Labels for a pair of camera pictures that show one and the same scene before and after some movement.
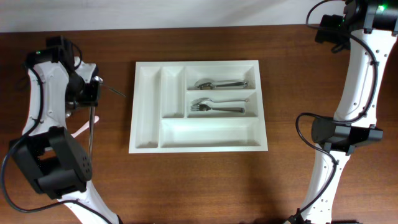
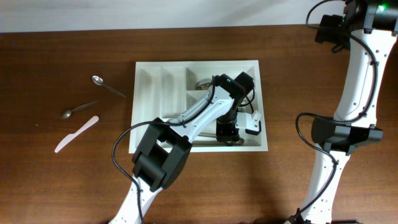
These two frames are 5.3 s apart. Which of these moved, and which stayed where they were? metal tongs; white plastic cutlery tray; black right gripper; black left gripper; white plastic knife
Moved: black left gripper; metal tongs
Stayed: white plastic cutlery tray; black right gripper; white plastic knife
